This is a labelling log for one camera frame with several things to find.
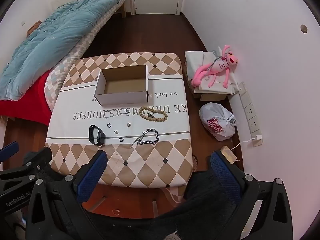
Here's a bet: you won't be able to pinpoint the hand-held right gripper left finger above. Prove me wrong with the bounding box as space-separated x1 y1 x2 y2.
25 150 108 240

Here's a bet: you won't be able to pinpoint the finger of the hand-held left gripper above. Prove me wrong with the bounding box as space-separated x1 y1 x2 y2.
0 147 53 180
0 141 20 161

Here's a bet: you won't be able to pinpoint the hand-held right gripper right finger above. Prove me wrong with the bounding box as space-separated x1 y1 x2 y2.
210 151 293 240

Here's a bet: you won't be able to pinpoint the black smart band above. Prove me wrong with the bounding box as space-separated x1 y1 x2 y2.
89 124 106 147

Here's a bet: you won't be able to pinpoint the silver chain bracelet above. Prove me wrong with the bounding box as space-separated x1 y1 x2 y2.
130 128 160 148

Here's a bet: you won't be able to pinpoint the silver pendant necklace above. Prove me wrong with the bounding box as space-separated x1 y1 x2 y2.
102 107 130 119

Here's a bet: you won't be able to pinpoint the wooden bead bracelet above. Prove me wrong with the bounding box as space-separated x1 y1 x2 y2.
139 106 168 123

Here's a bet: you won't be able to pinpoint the white charger adapter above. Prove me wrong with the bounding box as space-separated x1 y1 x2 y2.
220 146 237 164

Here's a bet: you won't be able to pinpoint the person's black pants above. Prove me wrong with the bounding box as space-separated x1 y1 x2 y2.
82 170 243 240

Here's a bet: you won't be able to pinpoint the red bed sheet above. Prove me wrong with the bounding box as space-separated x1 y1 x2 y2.
0 71 54 127

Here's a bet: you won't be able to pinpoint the white plastic bag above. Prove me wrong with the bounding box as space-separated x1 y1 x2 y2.
199 102 237 142

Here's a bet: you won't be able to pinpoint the diamond pattern tablecloth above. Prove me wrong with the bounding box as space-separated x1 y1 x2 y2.
46 52 194 204

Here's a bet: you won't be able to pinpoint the white power strip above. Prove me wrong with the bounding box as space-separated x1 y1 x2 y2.
236 81 263 147

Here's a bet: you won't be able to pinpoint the flat brown cardboard box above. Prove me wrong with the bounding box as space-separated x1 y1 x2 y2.
192 90 229 102

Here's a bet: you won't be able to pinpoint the pink plush toy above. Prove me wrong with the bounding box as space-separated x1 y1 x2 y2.
191 45 239 88

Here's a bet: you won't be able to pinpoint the blue quilt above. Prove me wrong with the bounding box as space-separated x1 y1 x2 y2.
0 0 130 100

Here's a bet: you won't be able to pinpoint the brown cloth item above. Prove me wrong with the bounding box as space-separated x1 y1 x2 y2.
27 20 43 35

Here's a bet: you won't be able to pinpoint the white charger with cable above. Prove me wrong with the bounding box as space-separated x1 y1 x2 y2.
231 134 262 162

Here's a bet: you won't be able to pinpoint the grey wire hanger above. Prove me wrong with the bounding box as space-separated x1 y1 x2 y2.
209 50 227 74

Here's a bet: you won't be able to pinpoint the wooden bed frame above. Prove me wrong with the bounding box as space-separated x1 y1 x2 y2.
117 0 127 18

